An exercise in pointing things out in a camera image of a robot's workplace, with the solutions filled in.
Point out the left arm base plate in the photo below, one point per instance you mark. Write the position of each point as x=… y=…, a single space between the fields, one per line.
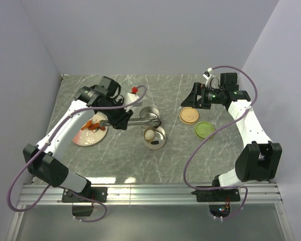
x=94 y=193

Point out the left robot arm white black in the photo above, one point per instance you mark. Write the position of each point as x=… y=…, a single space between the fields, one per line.
x=43 y=158

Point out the near steel lunch bowl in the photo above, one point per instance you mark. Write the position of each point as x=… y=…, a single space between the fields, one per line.
x=160 y=136

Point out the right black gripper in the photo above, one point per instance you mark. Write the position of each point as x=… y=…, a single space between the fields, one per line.
x=191 y=101

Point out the metal tongs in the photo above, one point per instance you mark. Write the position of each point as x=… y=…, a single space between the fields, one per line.
x=138 y=122

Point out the orange red food pieces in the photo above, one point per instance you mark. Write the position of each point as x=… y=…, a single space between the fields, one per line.
x=90 y=125

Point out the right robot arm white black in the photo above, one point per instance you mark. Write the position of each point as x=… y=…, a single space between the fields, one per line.
x=260 y=157

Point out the white egg ball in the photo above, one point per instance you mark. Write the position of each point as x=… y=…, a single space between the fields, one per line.
x=149 y=135

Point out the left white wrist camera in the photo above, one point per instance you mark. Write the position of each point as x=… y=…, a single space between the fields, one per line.
x=130 y=98

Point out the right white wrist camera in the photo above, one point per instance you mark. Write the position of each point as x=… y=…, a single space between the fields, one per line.
x=211 y=81

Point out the aluminium mounting rail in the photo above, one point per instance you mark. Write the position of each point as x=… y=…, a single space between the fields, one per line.
x=149 y=194

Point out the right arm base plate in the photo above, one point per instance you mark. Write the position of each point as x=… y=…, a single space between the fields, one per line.
x=218 y=195

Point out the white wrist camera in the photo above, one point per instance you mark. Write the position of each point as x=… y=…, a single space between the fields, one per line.
x=211 y=81
x=130 y=98

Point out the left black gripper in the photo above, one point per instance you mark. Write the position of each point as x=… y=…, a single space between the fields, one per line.
x=120 y=122

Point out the orange round lid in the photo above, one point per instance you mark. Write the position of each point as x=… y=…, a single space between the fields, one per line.
x=189 y=115

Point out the steel lunch bowl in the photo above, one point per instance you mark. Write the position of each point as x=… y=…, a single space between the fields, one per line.
x=152 y=115
x=160 y=136

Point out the far steel lunch bowl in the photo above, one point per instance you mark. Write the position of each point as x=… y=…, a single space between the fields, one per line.
x=152 y=115

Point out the pink white plate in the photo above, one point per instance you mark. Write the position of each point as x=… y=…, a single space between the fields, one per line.
x=89 y=138

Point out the green round lid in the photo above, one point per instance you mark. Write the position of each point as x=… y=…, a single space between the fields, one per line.
x=203 y=129

